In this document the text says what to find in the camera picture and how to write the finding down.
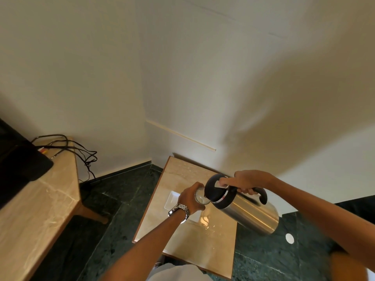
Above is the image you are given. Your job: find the person's right hand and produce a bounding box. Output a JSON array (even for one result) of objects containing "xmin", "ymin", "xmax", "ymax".
[{"xmin": 219, "ymin": 170, "xmax": 274, "ymax": 196}]

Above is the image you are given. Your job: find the person's left hand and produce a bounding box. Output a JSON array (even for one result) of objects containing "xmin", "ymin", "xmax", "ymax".
[{"xmin": 177, "ymin": 182, "xmax": 207, "ymax": 216}]

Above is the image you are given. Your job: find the clear drinking glass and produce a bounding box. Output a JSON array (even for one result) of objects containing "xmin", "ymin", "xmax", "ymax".
[{"xmin": 195, "ymin": 187, "xmax": 211, "ymax": 206}]

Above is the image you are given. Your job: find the stainless steel electric kettle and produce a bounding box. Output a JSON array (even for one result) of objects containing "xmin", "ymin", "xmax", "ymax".
[{"xmin": 204, "ymin": 173, "xmax": 279, "ymax": 236}]

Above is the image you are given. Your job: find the person's right forearm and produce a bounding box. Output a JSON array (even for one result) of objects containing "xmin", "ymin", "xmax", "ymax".
[{"xmin": 266, "ymin": 176, "xmax": 375, "ymax": 268}]

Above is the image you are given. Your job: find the person's left forearm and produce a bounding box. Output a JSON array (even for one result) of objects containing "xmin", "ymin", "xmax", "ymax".
[{"xmin": 99, "ymin": 213, "xmax": 186, "ymax": 281}]

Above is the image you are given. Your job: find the white rectangular tray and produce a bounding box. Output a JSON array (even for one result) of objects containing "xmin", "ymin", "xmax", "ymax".
[{"xmin": 164, "ymin": 191, "xmax": 205, "ymax": 223}]

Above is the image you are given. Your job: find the silver metal wristwatch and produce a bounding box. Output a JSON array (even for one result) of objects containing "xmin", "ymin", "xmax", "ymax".
[{"xmin": 168, "ymin": 204, "xmax": 190, "ymax": 224}]

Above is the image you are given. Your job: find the small marble top table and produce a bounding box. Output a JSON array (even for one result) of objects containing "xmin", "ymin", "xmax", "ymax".
[{"xmin": 132, "ymin": 156, "xmax": 238, "ymax": 280}]

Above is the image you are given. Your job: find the person's light shirt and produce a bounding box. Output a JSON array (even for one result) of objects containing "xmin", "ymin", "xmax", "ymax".
[{"xmin": 146, "ymin": 263, "xmax": 213, "ymax": 281}]

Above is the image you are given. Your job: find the long marble top desk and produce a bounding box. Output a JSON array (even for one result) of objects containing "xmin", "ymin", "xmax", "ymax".
[{"xmin": 0, "ymin": 137, "xmax": 109, "ymax": 281}]

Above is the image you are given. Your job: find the black television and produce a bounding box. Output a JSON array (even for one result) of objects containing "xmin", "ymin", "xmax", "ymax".
[{"xmin": 0, "ymin": 117, "xmax": 54, "ymax": 210}]

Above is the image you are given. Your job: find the black cable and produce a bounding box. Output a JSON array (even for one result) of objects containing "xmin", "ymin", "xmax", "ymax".
[{"xmin": 31, "ymin": 134, "xmax": 98, "ymax": 182}]

